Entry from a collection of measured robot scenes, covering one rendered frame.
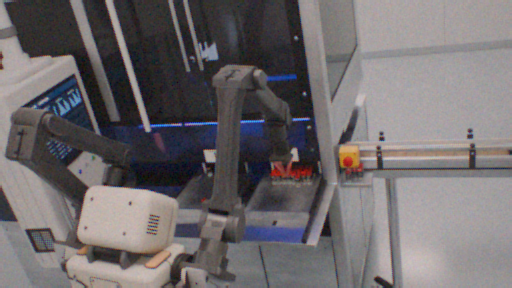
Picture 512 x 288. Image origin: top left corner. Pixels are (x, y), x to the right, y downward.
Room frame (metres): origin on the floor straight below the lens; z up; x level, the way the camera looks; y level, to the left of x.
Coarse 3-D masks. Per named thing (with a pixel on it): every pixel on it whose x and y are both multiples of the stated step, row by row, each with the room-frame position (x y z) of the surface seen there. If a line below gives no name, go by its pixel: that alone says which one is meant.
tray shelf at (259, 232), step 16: (192, 176) 2.02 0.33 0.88; (256, 176) 1.89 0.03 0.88; (320, 208) 1.54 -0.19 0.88; (176, 224) 1.63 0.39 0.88; (192, 224) 1.61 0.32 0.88; (256, 224) 1.52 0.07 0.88; (288, 224) 1.48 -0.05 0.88; (304, 224) 1.46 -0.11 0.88; (320, 224) 1.44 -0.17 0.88; (176, 240) 1.54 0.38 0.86; (192, 240) 1.51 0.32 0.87; (256, 240) 1.42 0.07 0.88; (272, 240) 1.40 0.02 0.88; (288, 240) 1.38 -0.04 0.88
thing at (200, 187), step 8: (200, 168) 2.02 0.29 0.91; (200, 176) 2.00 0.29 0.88; (240, 176) 1.92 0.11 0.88; (248, 176) 1.87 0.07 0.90; (192, 184) 1.92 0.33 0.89; (200, 184) 1.92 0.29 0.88; (208, 184) 1.90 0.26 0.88; (240, 184) 1.79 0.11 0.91; (184, 192) 1.84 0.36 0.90; (192, 192) 1.86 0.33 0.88; (200, 192) 1.85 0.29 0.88; (208, 192) 1.83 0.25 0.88; (176, 200) 1.77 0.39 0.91; (184, 200) 1.80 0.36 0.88; (192, 200) 1.79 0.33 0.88; (200, 200) 1.78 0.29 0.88; (184, 208) 1.68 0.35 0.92; (192, 208) 1.72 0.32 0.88; (200, 208) 1.71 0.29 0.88
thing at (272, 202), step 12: (264, 180) 1.82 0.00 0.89; (264, 192) 1.74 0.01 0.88; (276, 192) 1.72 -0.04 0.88; (288, 192) 1.70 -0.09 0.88; (300, 192) 1.68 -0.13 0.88; (312, 192) 1.66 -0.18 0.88; (252, 204) 1.65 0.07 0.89; (264, 204) 1.64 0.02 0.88; (276, 204) 1.63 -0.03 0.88; (288, 204) 1.61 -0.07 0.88; (300, 204) 1.59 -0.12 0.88; (312, 204) 1.54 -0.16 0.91; (252, 216) 1.56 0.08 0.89; (264, 216) 1.54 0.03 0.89; (276, 216) 1.52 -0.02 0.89; (288, 216) 1.51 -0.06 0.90; (300, 216) 1.49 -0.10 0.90
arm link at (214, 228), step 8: (208, 216) 1.02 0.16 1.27; (216, 216) 1.01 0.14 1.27; (224, 216) 1.01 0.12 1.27; (208, 224) 1.00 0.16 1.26; (216, 224) 0.99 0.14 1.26; (224, 224) 0.99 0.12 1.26; (208, 232) 0.98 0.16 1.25; (216, 232) 0.97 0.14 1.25; (224, 232) 0.98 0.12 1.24; (224, 240) 0.97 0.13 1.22
